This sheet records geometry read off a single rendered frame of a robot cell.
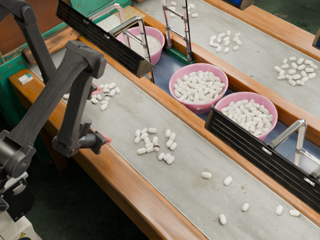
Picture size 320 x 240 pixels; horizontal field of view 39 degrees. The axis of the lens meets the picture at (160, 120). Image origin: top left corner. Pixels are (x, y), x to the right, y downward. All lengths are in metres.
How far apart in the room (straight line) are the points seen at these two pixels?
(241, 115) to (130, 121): 0.48
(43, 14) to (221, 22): 0.91
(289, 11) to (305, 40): 1.52
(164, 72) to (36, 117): 1.09
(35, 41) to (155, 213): 0.76
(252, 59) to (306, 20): 1.56
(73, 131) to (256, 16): 1.25
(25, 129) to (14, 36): 1.07
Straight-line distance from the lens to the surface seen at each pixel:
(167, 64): 2.31
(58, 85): 1.31
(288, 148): 1.93
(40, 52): 1.75
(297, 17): 3.73
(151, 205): 1.68
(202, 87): 2.07
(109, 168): 1.81
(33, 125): 1.30
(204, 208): 1.68
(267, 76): 2.12
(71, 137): 1.57
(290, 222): 1.67
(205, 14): 2.51
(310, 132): 1.93
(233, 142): 1.43
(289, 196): 1.69
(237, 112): 1.96
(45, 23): 2.37
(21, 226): 1.73
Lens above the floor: 2.19
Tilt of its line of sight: 48 degrees down
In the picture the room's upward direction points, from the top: 11 degrees counter-clockwise
